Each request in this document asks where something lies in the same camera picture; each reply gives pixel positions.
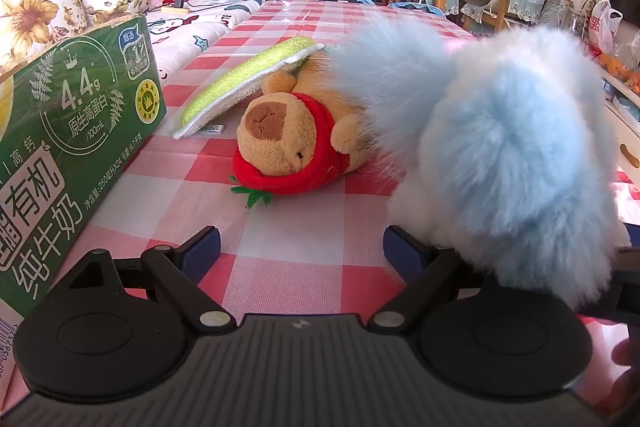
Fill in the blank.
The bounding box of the cartoon printed sheet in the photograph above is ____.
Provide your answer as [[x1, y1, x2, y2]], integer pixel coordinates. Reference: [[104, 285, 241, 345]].
[[145, 0, 266, 72]]

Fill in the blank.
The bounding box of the white plastic bag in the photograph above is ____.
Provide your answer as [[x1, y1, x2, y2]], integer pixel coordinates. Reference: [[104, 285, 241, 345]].
[[587, 0, 624, 54]]

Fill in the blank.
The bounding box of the green milk carton box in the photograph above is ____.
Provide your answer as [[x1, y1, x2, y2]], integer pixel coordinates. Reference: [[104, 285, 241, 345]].
[[0, 14, 168, 360]]

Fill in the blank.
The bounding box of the glass jar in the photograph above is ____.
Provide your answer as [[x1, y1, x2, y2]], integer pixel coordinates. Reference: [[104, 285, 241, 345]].
[[565, 7, 587, 38]]

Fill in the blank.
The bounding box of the green striped cleaning cloth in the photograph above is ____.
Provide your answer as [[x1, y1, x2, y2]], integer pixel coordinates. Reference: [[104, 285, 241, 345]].
[[172, 37, 326, 140]]

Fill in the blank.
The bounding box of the person's right hand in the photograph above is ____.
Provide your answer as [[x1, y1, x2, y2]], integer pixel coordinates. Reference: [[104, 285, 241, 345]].
[[611, 336, 640, 414]]

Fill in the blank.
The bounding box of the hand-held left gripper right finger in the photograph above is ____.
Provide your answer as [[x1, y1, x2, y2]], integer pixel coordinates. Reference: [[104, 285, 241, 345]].
[[367, 225, 481, 334]]

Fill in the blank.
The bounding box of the capybara plush red hood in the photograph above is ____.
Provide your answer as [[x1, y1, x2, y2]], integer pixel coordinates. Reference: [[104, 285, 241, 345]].
[[230, 54, 396, 210]]

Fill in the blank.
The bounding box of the sofa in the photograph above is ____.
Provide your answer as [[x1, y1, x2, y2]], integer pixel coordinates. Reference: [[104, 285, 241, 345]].
[[0, 0, 266, 82]]

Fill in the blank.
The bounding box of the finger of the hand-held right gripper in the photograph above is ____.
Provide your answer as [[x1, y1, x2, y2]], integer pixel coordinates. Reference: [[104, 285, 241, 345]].
[[580, 248, 640, 324]]

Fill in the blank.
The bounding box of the pale blue fluffy pom-pom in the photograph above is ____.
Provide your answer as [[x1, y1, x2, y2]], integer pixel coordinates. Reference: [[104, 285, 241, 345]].
[[325, 14, 633, 313]]

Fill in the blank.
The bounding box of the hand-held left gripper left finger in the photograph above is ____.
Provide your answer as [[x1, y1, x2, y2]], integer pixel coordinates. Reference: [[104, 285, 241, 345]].
[[67, 226, 237, 337]]

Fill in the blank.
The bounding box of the pile of oranges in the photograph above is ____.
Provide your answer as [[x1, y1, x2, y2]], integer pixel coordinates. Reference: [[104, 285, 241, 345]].
[[597, 52, 640, 90]]

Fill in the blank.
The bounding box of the red checkered tablecloth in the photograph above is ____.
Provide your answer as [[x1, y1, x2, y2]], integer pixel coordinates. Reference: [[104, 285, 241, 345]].
[[10, 0, 640, 413]]

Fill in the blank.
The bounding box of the cream cabinet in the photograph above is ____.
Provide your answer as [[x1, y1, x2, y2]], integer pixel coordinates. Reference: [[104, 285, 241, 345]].
[[600, 77, 640, 192]]

